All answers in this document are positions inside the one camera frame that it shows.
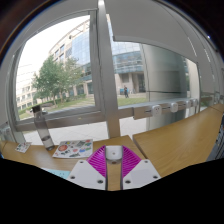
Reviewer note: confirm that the small colourful sticker sheet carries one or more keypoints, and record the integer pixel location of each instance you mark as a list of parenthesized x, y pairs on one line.
[(23, 147)]

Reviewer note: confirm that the person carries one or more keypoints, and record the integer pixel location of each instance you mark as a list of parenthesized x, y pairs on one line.
[(126, 91)]

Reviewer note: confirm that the clear bottle with dark cap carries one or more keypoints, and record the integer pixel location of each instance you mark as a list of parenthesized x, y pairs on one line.
[(42, 128)]

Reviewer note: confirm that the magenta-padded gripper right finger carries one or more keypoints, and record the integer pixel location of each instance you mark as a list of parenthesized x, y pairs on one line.
[(141, 173)]

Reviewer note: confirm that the long grey outlet rail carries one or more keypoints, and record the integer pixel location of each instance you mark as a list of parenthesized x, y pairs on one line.
[(156, 110)]

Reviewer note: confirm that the large colourful sticker sheet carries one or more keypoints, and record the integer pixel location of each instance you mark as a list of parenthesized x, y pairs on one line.
[(73, 149)]

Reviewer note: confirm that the small white charger block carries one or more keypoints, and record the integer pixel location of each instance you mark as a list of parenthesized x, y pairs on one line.
[(114, 153)]

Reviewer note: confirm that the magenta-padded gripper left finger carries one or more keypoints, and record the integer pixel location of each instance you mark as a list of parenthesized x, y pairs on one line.
[(86, 175)]

